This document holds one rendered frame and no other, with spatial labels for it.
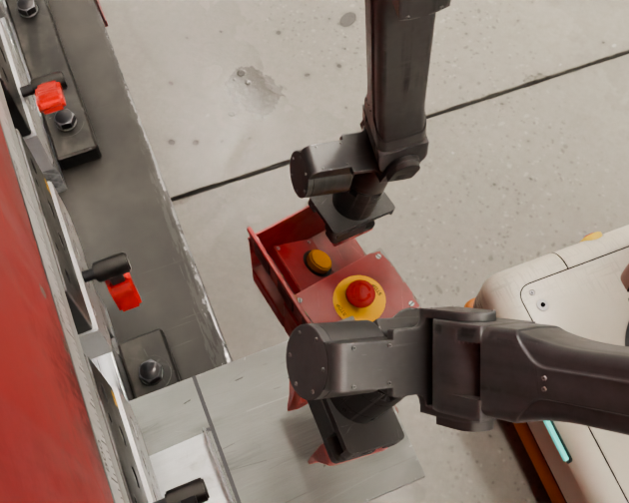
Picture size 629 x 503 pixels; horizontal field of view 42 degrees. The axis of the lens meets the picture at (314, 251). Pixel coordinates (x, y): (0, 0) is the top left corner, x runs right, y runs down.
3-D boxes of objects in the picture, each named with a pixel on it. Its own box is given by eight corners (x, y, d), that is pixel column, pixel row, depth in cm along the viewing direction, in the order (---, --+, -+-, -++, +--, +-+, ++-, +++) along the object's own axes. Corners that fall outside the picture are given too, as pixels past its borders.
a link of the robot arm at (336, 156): (426, 163, 92) (403, 97, 94) (333, 176, 88) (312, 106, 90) (386, 207, 102) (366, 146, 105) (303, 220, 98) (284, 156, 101)
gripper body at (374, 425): (338, 463, 69) (384, 430, 64) (295, 355, 73) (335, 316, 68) (394, 446, 73) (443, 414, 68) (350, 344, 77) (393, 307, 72)
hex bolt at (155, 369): (166, 379, 93) (164, 376, 92) (143, 388, 92) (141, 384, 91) (159, 358, 94) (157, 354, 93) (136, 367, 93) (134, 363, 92)
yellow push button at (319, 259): (328, 275, 121) (336, 266, 120) (312, 279, 119) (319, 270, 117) (315, 255, 123) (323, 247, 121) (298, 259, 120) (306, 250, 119)
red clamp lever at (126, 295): (148, 306, 78) (129, 265, 69) (106, 321, 77) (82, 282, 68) (142, 290, 79) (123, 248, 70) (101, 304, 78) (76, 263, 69)
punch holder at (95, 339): (117, 357, 74) (72, 289, 59) (23, 392, 72) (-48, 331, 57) (72, 220, 79) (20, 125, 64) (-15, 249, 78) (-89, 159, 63)
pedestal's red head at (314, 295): (411, 334, 122) (430, 289, 105) (320, 388, 118) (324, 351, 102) (340, 231, 129) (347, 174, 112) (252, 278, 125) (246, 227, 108)
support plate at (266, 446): (424, 477, 81) (425, 475, 80) (170, 586, 76) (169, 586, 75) (352, 317, 88) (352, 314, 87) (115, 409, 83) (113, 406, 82)
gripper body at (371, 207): (305, 204, 107) (318, 170, 101) (365, 180, 112) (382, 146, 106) (331, 242, 105) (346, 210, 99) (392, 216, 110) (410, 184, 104)
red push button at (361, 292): (378, 305, 111) (381, 296, 108) (354, 320, 110) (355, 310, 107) (362, 282, 113) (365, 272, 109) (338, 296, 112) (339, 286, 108)
